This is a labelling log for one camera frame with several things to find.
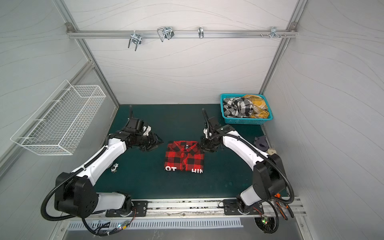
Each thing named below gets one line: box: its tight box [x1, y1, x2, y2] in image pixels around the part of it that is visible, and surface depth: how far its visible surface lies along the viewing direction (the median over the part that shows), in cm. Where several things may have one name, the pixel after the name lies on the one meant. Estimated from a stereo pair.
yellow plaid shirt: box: [242, 94, 270, 119], surface depth 107 cm
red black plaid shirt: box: [164, 140, 205, 174], surface depth 90 cm
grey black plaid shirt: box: [223, 97, 254, 118], surface depth 109 cm
